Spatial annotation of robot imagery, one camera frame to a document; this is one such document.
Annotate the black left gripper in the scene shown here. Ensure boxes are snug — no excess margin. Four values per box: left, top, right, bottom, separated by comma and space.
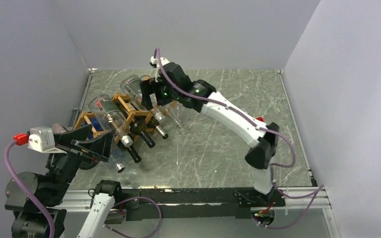
45, 123, 115, 204

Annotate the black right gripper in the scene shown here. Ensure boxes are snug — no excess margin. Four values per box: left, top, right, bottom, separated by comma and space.
140, 76, 181, 110

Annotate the blue square glass bottle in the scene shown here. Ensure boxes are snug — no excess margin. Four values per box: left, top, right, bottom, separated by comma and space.
80, 117, 126, 174

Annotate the small clear bottle silver cap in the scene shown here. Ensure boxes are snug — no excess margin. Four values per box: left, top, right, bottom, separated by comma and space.
88, 94, 133, 147

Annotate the clear glass bottle top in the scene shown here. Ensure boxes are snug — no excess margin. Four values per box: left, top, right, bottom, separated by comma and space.
139, 75, 183, 129

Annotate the green wine bottle gold neck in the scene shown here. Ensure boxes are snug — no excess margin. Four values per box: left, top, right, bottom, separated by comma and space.
147, 117, 169, 139

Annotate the dark green wine bottle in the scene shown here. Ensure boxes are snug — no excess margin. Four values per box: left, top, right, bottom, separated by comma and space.
117, 97, 156, 148

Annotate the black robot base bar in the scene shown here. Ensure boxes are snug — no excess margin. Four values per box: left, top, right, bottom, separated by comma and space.
106, 187, 286, 224

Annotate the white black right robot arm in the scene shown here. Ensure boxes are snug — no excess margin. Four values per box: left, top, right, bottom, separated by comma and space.
140, 58, 279, 206

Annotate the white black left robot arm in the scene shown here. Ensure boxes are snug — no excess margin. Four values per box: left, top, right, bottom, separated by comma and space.
4, 125, 115, 238

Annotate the wooden wine rack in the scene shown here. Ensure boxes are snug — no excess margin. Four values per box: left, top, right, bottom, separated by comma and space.
73, 75, 180, 145

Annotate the grey microphone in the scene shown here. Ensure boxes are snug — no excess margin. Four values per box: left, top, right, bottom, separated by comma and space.
52, 123, 68, 134

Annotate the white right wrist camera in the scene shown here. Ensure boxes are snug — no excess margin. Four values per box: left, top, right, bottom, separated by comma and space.
150, 56, 170, 82

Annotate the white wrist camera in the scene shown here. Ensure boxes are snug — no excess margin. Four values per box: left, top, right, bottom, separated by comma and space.
13, 126, 66, 154
150, 56, 170, 82

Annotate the aluminium table edge rail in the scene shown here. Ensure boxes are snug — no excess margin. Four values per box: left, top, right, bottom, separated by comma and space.
69, 68, 97, 125

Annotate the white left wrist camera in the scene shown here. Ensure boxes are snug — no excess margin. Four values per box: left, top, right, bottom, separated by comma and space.
13, 126, 66, 154

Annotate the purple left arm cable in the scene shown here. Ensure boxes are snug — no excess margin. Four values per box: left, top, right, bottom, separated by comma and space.
4, 139, 162, 238

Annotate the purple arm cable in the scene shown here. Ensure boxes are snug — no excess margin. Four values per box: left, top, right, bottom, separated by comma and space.
4, 139, 162, 238
154, 47, 325, 231

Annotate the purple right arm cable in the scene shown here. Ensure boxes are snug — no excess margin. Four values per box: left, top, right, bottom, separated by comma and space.
154, 47, 325, 231

